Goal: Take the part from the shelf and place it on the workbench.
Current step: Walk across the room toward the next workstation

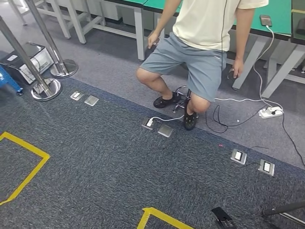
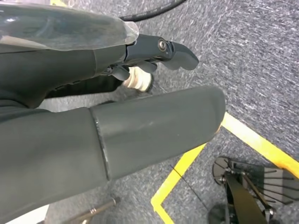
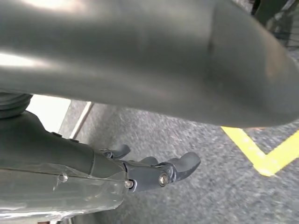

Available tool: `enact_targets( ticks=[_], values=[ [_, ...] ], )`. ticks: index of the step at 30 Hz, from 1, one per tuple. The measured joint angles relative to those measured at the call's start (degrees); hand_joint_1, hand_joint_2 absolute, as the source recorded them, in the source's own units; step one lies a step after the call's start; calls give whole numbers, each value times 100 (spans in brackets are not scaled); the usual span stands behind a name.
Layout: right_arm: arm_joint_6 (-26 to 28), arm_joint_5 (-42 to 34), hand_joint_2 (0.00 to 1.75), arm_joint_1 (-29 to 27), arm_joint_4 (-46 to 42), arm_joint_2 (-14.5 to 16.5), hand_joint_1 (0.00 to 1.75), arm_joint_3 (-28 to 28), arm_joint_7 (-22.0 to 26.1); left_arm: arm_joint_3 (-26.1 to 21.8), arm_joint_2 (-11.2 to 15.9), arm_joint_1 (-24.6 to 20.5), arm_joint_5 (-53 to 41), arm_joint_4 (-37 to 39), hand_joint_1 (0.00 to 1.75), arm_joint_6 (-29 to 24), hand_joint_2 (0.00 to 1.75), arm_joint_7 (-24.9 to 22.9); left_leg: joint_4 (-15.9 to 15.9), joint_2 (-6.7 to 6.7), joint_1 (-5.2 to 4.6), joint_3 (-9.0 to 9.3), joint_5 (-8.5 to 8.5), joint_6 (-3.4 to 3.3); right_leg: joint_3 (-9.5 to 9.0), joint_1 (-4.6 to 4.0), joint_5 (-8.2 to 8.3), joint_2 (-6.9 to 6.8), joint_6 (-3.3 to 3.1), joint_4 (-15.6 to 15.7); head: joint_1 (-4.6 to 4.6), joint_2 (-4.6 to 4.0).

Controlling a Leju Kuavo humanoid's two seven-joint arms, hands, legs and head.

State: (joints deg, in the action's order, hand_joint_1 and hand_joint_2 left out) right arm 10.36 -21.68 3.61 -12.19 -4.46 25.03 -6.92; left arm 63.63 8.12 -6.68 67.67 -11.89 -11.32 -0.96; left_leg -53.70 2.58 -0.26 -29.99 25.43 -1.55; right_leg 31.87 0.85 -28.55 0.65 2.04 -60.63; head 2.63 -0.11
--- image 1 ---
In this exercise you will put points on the person's left hand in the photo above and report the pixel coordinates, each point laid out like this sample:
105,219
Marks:
238,67

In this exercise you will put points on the person's right hand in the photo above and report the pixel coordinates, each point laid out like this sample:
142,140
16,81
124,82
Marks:
152,38

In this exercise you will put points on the person's right forearm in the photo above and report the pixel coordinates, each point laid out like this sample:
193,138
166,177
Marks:
166,14

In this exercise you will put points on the person's left forearm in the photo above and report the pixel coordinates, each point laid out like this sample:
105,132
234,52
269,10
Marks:
242,34

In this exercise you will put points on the black handheld controller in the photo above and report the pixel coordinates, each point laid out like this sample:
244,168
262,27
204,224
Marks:
230,74

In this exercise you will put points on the white power strip lead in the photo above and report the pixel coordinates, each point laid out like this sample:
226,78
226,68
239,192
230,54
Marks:
238,100

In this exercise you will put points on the dark smartphone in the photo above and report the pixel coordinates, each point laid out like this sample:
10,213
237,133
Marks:
265,20

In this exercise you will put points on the white power strip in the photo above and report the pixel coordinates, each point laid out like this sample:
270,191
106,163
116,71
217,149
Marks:
270,112

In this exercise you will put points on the person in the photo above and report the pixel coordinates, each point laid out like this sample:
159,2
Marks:
202,25

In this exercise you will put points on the chrome base stool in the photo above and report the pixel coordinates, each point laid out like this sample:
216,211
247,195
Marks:
181,101

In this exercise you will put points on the steel floor socket box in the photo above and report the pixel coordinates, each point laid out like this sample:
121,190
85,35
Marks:
239,156
147,123
266,167
77,95

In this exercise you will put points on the steel floor cover plate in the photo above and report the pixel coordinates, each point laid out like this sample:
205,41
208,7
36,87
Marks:
166,131
91,100

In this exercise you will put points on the yellow tape strip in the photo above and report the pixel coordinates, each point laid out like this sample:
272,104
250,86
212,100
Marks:
299,11

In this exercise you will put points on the black steel equipment case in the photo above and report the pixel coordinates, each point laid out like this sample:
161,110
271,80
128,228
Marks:
40,60

